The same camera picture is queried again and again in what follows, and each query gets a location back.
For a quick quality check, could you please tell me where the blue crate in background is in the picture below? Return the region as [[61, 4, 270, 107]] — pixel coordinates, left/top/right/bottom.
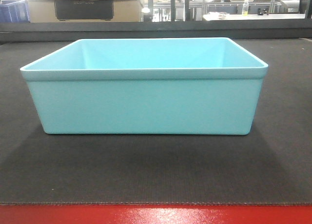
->
[[0, 0, 30, 23]]

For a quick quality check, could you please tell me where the black conveyor belt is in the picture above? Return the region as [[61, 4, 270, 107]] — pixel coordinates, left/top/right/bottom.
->
[[0, 20, 312, 205]]

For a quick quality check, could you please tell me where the light blue plastic bin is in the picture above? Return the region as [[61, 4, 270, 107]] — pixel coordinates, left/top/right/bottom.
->
[[20, 38, 269, 135]]

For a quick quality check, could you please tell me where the white background table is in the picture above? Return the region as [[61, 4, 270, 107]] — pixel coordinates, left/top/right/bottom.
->
[[203, 12, 305, 21]]

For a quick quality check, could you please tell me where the large cardboard box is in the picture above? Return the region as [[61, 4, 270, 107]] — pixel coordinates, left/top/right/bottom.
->
[[27, 0, 144, 23]]

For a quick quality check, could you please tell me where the yellow liquid plastic bottle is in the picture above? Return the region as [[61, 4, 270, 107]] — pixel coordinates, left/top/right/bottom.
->
[[242, 0, 249, 16]]

